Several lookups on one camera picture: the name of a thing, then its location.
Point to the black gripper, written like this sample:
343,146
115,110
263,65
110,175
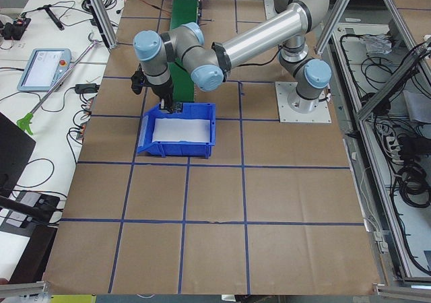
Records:
163,90

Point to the red push button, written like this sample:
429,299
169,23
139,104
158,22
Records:
176,107

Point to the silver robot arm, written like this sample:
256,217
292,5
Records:
208,68

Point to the blue bin left side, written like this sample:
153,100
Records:
206,111

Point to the black power adapter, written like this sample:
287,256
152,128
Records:
86,88

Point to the green conveyor belt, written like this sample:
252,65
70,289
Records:
183,12

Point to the blue teach pendant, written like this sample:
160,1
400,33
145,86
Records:
45,66

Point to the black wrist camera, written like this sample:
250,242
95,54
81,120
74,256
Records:
137,81

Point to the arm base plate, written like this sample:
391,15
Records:
294,109
270,13

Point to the aluminium frame post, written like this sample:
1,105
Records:
103,23

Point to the green handled reacher tool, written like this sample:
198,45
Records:
24,123

